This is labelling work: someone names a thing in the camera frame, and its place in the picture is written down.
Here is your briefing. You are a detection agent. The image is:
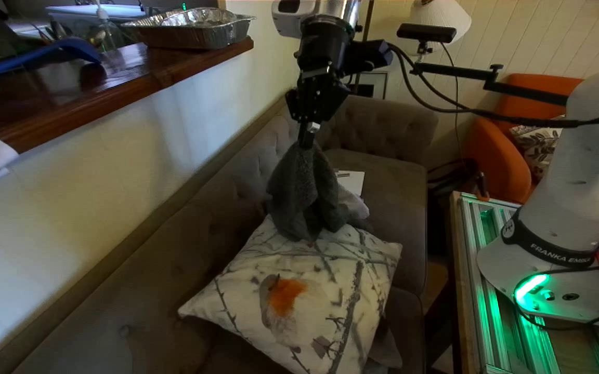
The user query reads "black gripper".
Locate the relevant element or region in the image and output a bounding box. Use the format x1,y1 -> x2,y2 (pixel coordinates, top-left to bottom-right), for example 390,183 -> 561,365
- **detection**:
285,71 -> 348,147

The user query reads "dark grey towel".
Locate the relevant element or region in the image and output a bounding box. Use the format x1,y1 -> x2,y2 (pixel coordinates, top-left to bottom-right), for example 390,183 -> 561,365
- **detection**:
266,143 -> 370,241

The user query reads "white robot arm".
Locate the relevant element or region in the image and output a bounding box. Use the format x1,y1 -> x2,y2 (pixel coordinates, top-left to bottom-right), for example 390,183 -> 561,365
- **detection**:
273,0 -> 599,322

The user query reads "white bird print pillow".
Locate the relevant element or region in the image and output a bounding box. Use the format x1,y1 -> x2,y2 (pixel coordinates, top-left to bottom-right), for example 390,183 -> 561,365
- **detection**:
176,215 -> 403,374

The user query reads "white paper on sofa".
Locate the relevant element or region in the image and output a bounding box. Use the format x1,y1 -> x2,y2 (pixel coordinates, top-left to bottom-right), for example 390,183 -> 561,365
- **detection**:
337,169 -> 364,194

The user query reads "aluminium foil tray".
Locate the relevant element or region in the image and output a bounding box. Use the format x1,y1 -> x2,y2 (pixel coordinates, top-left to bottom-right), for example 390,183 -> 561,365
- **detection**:
122,5 -> 250,49

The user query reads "white lamp shade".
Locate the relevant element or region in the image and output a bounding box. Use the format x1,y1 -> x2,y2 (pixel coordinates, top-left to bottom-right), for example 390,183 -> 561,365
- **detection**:
409,0 -> 471,39

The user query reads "orange armchair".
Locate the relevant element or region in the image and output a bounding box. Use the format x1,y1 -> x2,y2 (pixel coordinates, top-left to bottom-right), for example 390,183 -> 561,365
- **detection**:
462,72 -> 579,204

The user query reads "floral cushion on armchair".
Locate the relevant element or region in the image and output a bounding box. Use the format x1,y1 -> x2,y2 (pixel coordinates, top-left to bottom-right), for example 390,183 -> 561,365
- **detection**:
510,124 -> 561,183

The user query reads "grey tufted sofa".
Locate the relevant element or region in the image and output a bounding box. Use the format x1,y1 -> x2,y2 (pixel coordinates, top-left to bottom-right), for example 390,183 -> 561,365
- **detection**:
0,96 -> 437,374

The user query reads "wooden counter shelf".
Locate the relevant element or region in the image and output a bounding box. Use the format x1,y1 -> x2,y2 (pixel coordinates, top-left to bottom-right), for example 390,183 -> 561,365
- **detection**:
0,37 -> 254,152

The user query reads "black camera on boom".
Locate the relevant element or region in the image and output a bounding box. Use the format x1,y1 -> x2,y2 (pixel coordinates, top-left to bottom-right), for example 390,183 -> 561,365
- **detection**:
394,20 -> 566,107

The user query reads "blue handled tool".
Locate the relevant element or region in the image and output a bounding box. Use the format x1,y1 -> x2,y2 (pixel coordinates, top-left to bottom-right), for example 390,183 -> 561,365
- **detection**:
0,39 -> 101,74

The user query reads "aluminium frame robot table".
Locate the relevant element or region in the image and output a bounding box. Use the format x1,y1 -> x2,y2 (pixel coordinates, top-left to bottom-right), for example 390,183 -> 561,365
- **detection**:
448,191 -> 599,374

